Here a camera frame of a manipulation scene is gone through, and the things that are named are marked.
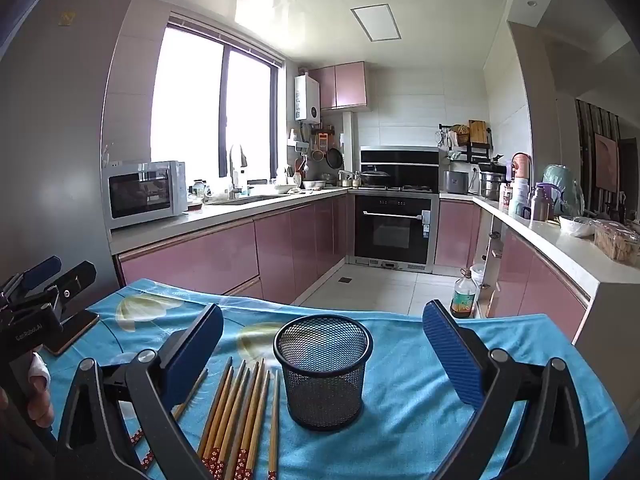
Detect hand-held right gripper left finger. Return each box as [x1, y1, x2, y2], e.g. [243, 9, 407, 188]
[54, 303, 224, 480]

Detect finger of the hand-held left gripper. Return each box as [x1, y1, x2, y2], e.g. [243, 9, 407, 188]
[45, 261, 97, 323]
[0, 256, 62, 306]

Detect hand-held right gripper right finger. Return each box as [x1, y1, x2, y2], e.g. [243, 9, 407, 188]
[422, 300, 587, 480]

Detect row of wooden chopsticks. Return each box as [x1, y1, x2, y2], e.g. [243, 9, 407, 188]
[129, 356, 281, 480]

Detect black mesh holder cup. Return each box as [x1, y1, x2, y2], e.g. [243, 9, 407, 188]
[273, 314, 374, 432]

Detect person's left hand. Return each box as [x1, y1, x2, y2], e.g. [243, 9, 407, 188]
[25, 352, 55, 429]

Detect dark board with brown edge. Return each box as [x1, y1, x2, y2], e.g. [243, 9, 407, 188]
[39, 309, 100, 356]

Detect cooking oil bottle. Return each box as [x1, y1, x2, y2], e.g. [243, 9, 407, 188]
[450, 270, 475, 319]

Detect blue floral tablecloth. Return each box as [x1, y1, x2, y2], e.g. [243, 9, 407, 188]
[37, 278, 631, 480]

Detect pink base cabinets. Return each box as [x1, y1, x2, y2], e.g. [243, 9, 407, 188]
[434, 197, 591, 346]
[116, 192, 351, 306]

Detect white microwave oven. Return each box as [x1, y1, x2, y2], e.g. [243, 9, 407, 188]
[101, 160, 189, 231]

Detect grey refrigerator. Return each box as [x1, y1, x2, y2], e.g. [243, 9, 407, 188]
[0, 0, 143, 288]

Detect built-in black oven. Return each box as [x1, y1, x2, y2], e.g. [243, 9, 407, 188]
[354, 194, 433, 261]

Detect steel kitchen sink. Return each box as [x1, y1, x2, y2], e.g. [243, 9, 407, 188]
[207, 194, 281, 206]

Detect white plastic jug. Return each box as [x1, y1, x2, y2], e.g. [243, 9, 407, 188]
[510, 177, 531, 218]

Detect grey rice cooker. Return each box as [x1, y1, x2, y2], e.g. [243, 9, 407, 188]
[444, 170, 470, 195]

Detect purple steel thermos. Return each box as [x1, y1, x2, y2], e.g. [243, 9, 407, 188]
[530, 183, 556, 222]

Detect steel steamer pot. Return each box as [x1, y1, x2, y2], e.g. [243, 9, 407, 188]
[480, 170, 506, 201]

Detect white bowl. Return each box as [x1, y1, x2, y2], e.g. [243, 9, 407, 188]
[559, 215, 596, 238]

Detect chrome sink faucet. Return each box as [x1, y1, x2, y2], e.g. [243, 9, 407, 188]
[229, 144, 247, 200]

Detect black range hood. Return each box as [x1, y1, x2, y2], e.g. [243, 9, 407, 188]
[360, 146, 440, 188]

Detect clear plastic food box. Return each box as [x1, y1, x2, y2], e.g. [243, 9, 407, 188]
[593, 220, 640, 266]

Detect green mesh food cover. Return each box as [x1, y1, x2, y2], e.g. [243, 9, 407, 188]
[542, 164, 583, 216]

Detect black dish rack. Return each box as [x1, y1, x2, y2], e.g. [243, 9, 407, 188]
[439, 122, 493, 163]

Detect kitchen window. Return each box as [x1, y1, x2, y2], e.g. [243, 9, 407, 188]
[150, 12, 286, 186]

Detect white water heater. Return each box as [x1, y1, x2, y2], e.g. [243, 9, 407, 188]
[294, 74, 321, 122]

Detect ceiling light panel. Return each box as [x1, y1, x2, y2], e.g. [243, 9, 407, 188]
[351, 5, 402, 42]

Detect framed wall painting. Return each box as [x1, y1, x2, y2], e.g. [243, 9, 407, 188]
[592, 132, 621, 193]

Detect pink wall cabinets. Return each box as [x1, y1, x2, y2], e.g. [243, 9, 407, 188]
[307, 61, 371, 111]

